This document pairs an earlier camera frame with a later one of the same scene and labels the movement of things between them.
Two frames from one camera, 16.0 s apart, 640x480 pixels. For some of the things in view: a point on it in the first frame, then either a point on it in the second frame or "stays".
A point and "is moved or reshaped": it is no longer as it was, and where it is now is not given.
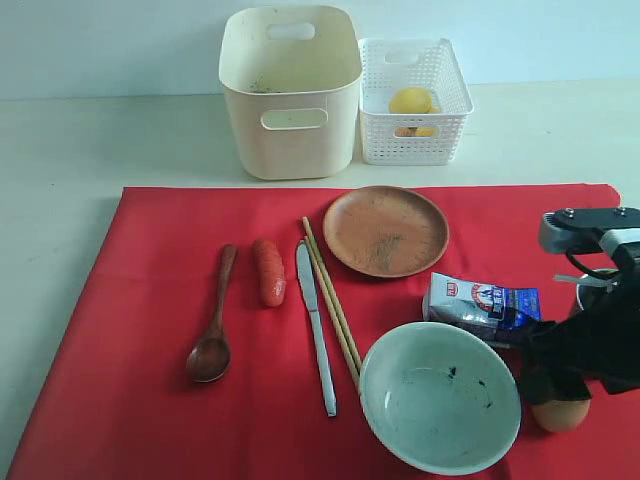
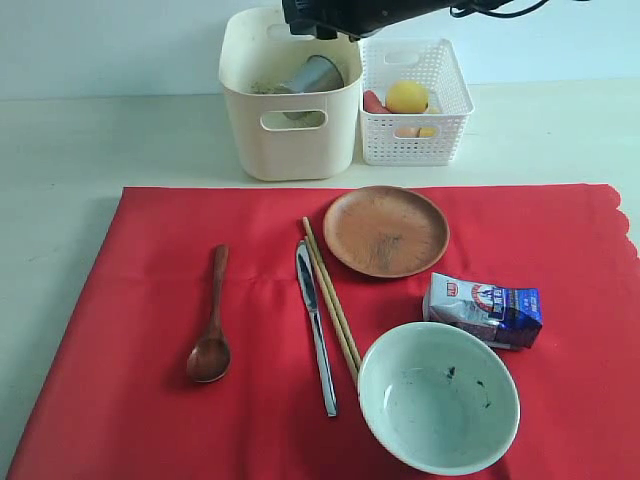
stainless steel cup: (594, 284) → (317, 74)
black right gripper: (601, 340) → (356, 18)
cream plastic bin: (291, 75) stays
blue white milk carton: (493, 310) stays
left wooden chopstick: (343, 340) stays
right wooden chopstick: (332, 293) stays
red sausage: (270, 272) → (372, 104)
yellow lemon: (410, 100) is moved or reshaped
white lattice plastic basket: (386, 65) stays
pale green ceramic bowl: (442, 398) stays
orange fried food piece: (405, 132) stays
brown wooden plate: (385, 231) stays
